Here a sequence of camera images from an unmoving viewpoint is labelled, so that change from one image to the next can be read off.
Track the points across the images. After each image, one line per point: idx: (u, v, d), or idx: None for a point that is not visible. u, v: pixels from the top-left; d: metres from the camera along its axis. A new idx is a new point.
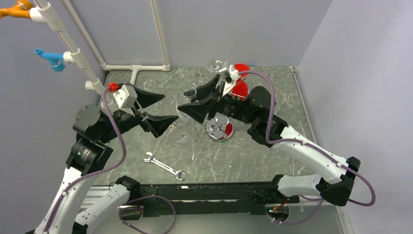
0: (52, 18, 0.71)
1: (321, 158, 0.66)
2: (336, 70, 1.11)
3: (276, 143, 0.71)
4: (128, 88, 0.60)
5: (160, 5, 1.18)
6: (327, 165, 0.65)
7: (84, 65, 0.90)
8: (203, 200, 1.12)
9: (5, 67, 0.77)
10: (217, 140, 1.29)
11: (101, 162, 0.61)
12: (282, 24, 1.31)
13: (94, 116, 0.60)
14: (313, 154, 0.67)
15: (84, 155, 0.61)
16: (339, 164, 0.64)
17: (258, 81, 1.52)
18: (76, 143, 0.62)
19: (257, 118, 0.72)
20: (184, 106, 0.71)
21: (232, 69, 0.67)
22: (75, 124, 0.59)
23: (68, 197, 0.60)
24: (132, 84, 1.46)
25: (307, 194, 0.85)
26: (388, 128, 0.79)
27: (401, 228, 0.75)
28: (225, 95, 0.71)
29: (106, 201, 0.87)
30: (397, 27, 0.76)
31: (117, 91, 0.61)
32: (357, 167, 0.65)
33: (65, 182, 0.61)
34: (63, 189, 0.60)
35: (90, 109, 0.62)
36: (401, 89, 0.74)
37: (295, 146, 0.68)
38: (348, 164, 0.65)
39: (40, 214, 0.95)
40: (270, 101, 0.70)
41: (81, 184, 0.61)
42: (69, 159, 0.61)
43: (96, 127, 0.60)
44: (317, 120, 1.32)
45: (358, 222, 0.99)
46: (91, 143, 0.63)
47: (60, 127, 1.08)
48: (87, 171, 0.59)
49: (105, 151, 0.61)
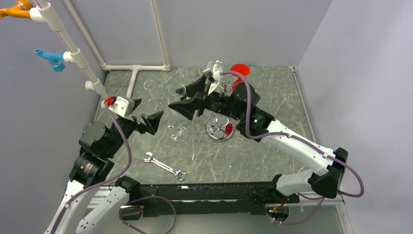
0: (52, 18, 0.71)
1: (307, 149, 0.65)
2: (336, 70, 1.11)
3: (263, 137, 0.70)
4: (124, 97, 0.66)
5: (160, 5, 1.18)
6: (313, 156, 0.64)
7: (84, 65, 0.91)
8: (203, 200, 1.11)
9: (5, 67, 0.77)
10: (218, 140, 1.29)
11: (103, 176, 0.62)
12: (282, 24, 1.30)
13: (100, 132, 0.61)
14: (299, 146, 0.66)
15: (87, 168, 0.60)
16: (326, 155, 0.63)
17: (258, 81, 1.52)
18: (78, 157, 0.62)
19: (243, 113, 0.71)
20: (173, 104, 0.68)
21: (215, 69, 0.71)
22: (81, 139, 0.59)
23: (70, 209, 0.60)
24: (131, 83, 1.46)
25: (305, 191, 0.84)
26: (388, 129, 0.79)
27: (400, 228, 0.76)
28: (211, 94, 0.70)
29: (106, 205, 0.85)
30: (397, 26, 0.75)
31: (114, 104, 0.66)
32: (344, 158, 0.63)
33: (67, 195, 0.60)
34: (65, 202, 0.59)
35: (96, 124, 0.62)
36: (402, 88, 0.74)
37: (281, 139, 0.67)
38: (336, 154, 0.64)
39: (41, 214, 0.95)
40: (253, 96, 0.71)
41: (84, 196, 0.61)
42: (71, 173, 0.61)
43: (101, 142, 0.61)
44: (317, 120, 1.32)
45: (357, 222, 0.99)
46: (93, 157, 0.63)
47: (60, 128, 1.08)
48: (90, 184, 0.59)
49: (107, 165, 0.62)
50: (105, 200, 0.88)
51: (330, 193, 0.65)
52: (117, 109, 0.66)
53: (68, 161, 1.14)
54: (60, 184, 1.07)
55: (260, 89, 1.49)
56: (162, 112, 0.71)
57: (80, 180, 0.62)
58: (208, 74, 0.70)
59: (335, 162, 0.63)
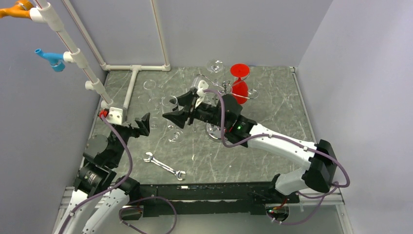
0: (52, 18, 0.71)
1: (289, 145, 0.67)
2: (336, 70, 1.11)
3: (249, 142, 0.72)
4: (116, 106, 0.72)
5: (160, 5, 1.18)
6: (294, 152, 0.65)
7: (84, 65, 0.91)
8: (203, 200, 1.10)
9: (5, 67, 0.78)
10: (218, 140, 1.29)
11: (105, 185, 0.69)
12: (282, 24, 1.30)
13: (102, 145, 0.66)
14: (280, 144, 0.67)
15: (91, 179, 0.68)
16: (305, 148, 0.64)
17: (258, 81, 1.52)
18: (83, 168, 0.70)
19: (228, 122, 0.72)
20: (166, 115, 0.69)
21: (200, 85, 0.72)
22: (84, 152, 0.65)
23: (75, 217, 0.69)
24: (131, 84, 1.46)
25: (304, 187, 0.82)
26: (388, 128, 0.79)
27: (399, 228, 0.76)
28: (198, 107, 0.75)
29: (105, 209, 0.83)
30: (397, 26, 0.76)
31: (109, 114, 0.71)
32: (326, 148, 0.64)
33: (72, 204, 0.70)
34: (70, 210, 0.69)
35: (99, 137, 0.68)
36: (401, 88, 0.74)
37: (263, 140, 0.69)
38: (317, 146, 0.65)
39: (42, 214, 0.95)
40: (238, 106, 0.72)
41: (86, 204, 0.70)
42: (76, 183, 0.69)
43: (103, 154, 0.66)
44: (317, 120, 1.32)
45: (357, 223, 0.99)
46: (97, 167, 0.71)
47: (61, 127, 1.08)
48: (93, 193, 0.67)
49: (109, 176, 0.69)
50: (104, 204, 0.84)
51: (323, 185, 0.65)
52: (113, 119, 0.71)
53: (69, 161, 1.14)
54: (60, 184, 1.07)
55: (260, 89, 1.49)
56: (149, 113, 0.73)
57: (84, 188, 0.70)
58: (192, 90, 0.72)
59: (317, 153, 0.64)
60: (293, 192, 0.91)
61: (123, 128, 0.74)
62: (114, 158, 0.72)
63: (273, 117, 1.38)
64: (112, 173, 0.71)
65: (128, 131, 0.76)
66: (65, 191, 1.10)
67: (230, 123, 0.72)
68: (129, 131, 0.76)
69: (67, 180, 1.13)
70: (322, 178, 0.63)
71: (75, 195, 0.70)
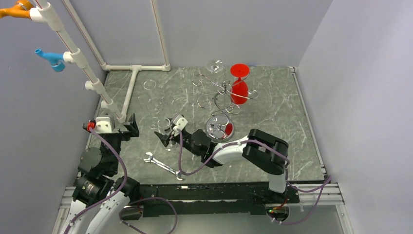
0: (52, 18, 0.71)
1: (231, 146, 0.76)
2: (336, 70, 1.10)
3: (216, 158, 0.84)
4: (102, 116, 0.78)
5: (160, 4, 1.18)
6: (235, 149, 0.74)
7: (84, 65, 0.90)
8: (203, 200, 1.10)
9: (5, 67, 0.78)
10: (218, 140, 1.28)
11: (103, 194, 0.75)
12: (282, 23, 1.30)
13: (96, 159, 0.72)
14: (227, 149, 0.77)
15: (88, 189, 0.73)
16: (239, 143, 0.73)
17: (258, 81, 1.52)
18: (81, 179, 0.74)
19: (202, 152, 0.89)
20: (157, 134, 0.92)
21: (178, 119, 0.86)
22: (80, 165, 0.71)
23: (74, 227, 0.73)
24: (131, 83, 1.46)
25: (282, 176, 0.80)
26: (389, 128, 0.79)
27: (399, 228, 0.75)
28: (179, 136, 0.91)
29: (104, 213, 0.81)
30: (396, 27, 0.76)
31: (97, 125, 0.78)
32: (255, 135, 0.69)
33: (72, 213, 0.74)
34: (69, 220, 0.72)
35: (93, 151, 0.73)
36: (401, 87, 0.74)
37: (220, 153, 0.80)
38: (250, 136, 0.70)
39: (43, 214, 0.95)
40: (209, 139, 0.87)
41: (85, 214, 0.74)
42: (76, 192, 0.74)
43: (97, 167, 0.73)
44: (317, 120, 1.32)
45: (358, 222, 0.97)
46: (93, 178, 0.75)
47: (60, 127, 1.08)
48: (92, 203, 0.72)
49: (106, 185, 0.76)
50: (103, 206, 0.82)
51: (270, 166, 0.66)
52: (100, 128, 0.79)
53: (68, 162, 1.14)
54: (60, 183, 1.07)
55: (260, 89, 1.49)
56: (134, 114, 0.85)
57: (83, 198, 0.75)
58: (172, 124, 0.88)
59: (249, 143, 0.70)
60: (286, 184, 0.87)
61: (113, 135, 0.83)
62: (110, 167, 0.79)
63: (273, 117, 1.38)
64: (109, 182, 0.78)
65: (119, 135, 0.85)
66: (65, 191, 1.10)
67: (203, 151, 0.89)
68: (120, 136, 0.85)
69: (67, 180, 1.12)
70: (257, 159, 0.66)
71: (74, 204, 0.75)
